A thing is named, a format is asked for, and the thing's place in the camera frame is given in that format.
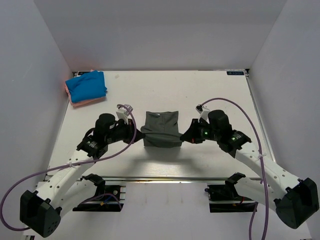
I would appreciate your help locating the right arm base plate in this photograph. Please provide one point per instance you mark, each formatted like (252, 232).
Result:
(220, 202)

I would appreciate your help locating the dark grey t-shirt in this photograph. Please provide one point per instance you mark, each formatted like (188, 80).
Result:
(161, 130)

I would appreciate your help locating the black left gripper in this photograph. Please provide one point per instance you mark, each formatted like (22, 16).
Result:
(129, 128)

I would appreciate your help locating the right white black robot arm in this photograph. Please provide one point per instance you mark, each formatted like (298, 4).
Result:
(294, 200)

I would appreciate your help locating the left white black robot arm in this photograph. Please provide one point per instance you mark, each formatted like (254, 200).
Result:
(43, 209)

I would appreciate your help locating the aluminium table frame rail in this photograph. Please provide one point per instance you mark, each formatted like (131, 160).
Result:
(266, 139)

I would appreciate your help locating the blue logo sticker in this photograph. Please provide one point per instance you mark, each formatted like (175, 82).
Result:
(235, 73)

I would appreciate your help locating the folded pink t-shirt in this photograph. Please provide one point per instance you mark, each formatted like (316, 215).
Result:
(82, 101)

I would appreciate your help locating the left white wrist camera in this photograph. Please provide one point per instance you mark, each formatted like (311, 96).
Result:
(123, 113)

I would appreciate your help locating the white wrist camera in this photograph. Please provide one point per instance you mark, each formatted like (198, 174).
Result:
(123, 113)
(203, 112)

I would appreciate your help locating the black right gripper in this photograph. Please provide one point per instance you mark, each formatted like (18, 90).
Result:
(192, 134)

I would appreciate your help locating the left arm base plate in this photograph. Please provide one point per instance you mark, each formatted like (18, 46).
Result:
(110, 200)

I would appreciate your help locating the folded blue t-shirt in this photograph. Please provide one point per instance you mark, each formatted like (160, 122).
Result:
(86, 86)

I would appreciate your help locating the white front cover board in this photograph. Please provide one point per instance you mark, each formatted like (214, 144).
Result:
(162, 211)

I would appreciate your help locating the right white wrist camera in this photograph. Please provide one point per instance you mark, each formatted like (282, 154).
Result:
(203, 112)

